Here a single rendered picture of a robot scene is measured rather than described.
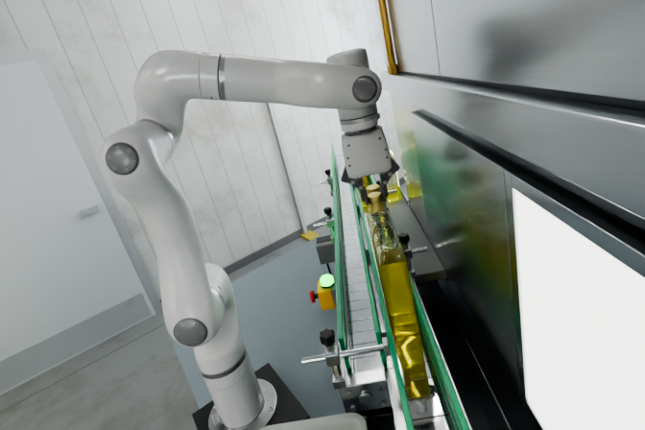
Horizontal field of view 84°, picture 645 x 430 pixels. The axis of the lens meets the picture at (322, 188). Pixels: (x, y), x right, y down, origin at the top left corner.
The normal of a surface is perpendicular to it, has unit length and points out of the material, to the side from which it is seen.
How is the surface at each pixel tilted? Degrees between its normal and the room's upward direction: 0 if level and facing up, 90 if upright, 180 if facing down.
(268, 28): 90
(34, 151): 90
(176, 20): 90
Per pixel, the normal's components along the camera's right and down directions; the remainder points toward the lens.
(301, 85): -0.56, 0.24
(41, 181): 0.55, 0.15
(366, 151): -0.04, 0.36
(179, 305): -0.03, -0.16
